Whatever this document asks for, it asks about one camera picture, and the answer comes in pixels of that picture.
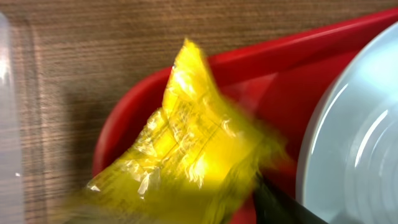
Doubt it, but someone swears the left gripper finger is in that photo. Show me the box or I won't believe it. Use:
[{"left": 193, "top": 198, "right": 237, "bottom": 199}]
[{"left": 254, "top": 177, "right": 327, "bottom": 224}]

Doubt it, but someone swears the clear plastic waste bin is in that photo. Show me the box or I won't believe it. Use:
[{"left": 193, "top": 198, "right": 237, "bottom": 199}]
[{"left": 1, "top": 11, "right": 48, "bottom": 223}]

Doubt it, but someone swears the light blue plate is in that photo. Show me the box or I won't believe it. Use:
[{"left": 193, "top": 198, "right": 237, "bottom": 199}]
[{"left": 296, "top": 24, "right": 397, "bottom": 223}]

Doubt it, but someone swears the yellow snack wrapper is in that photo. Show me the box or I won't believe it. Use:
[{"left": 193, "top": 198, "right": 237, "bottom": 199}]
[{"left": 63, "top": 39, "right": 294, "bottom": 223}]

